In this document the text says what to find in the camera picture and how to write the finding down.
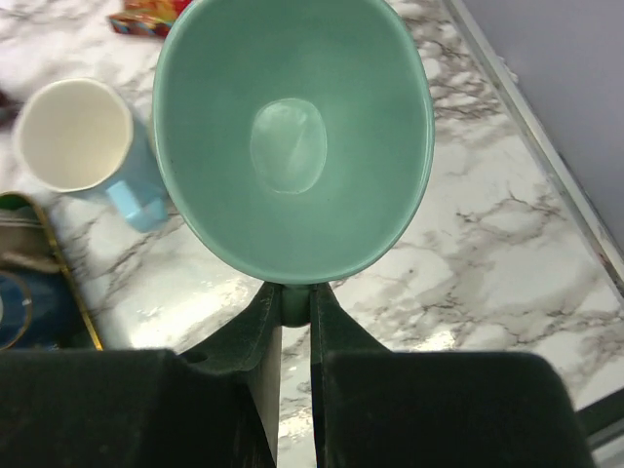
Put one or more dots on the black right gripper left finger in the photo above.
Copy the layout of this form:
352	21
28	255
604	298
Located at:
142	408

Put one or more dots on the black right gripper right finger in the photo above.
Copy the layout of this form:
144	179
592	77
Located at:
373	407

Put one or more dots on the dark blue gold-rimmed cup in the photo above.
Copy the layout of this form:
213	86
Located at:
37	309

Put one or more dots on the light blue hexagonal mug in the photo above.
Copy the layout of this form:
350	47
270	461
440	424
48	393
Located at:
79	137

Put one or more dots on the mint green bird-print mug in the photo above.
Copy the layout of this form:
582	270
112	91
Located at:
296	138

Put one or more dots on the black rectangular tray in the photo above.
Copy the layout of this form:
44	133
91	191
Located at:
29	241

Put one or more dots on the red snack packet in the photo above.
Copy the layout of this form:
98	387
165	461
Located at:
147	17

